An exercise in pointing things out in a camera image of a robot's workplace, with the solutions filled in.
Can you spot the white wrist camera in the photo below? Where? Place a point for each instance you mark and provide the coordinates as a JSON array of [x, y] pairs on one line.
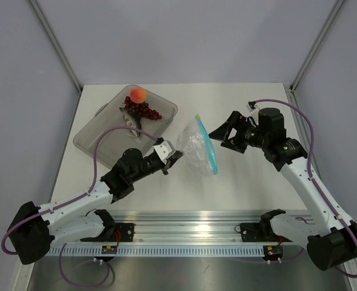
[[164, 150], [253, 107]]

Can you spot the right side aluminium rail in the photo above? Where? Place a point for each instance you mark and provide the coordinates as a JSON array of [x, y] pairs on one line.
[[304, 133]]

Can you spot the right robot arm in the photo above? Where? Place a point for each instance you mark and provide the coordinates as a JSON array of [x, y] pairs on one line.
[[333, 239]]

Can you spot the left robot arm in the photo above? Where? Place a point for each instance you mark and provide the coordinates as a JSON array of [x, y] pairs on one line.
[[82, 216]]

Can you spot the red grape bunch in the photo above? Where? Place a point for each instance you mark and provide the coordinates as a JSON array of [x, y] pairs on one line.
[[141, 110]]

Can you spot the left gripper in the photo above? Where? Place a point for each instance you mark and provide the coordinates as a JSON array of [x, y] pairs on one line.
[[171, 161]]

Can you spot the clear zip top bag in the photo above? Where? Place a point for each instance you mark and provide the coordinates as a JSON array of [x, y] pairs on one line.
[[197, 148]]

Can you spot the white slotted cable duct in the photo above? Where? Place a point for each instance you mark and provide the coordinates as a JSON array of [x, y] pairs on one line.
[[130, 250]]

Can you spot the left aluminium frame post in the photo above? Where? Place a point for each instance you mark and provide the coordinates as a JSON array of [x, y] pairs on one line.
[[56, 46]]

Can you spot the aluminium frame post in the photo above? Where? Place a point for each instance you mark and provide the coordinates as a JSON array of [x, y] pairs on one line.
[[318, 43], [56, 46]]

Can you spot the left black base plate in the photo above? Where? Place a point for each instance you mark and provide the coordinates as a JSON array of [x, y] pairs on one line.
[[123, 233]]

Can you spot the orange peach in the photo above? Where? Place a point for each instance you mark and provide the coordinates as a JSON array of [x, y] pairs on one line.
[[138, 95]]

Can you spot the right aluminium frame post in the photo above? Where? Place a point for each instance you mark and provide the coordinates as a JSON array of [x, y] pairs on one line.
[[318, 43]]

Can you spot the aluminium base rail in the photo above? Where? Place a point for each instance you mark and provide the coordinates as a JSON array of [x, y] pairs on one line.
[[191, 227]]

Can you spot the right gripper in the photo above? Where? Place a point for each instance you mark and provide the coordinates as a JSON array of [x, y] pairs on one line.
[[239, 122]]

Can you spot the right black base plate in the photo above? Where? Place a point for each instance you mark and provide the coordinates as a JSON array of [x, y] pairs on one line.
[[250, 232]]

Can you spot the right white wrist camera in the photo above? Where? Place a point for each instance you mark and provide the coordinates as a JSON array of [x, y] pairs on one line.
[[253, 107]]

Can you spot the clear plastic tray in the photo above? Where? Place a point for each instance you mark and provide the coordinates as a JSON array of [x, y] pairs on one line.
[[113, 144]]

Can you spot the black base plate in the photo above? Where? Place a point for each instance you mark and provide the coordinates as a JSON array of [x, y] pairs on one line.
[[123, 233], [250, 232]]

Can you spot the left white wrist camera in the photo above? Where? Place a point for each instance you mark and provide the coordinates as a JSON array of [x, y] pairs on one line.
[[164, 150]]

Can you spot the grey toy fish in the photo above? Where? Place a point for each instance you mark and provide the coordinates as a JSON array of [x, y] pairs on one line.
[[133, 121]]

